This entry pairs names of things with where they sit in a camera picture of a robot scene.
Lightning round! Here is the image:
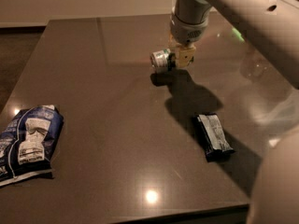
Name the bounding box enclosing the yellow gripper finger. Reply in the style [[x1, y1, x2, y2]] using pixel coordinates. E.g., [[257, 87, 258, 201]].
[[173, 44, 196, 68]]

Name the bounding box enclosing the white green 7up can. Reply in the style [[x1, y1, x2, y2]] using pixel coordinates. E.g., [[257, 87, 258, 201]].
[[150, 49, 176, 74]]

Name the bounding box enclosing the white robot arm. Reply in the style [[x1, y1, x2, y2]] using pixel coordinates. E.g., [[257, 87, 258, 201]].
[[170, 0, 299, 224]]

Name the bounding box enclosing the dark blue snack packet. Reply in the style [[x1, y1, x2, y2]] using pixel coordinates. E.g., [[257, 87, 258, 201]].
[[193, 114, 235, 161]]

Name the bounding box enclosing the blue white chip bag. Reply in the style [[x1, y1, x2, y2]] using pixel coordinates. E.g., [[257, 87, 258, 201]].
[[0, 105, 64, 187]]

